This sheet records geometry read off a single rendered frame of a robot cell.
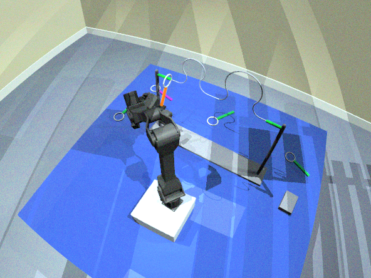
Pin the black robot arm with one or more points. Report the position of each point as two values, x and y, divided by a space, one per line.
165 139

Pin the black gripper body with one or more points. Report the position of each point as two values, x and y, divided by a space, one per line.
166 112

